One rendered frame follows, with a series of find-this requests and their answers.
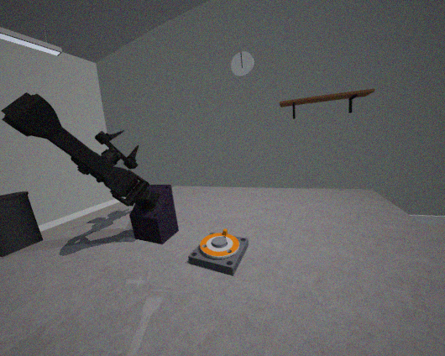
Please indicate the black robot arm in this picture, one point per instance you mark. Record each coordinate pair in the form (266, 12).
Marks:
(33, 115)

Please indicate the orange round plate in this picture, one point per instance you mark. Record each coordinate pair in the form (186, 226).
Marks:
(220, 253)

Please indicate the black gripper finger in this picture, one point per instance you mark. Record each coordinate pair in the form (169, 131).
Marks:
(133, 154)
(111, 136)

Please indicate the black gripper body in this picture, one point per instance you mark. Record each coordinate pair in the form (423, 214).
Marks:
(113, 155)

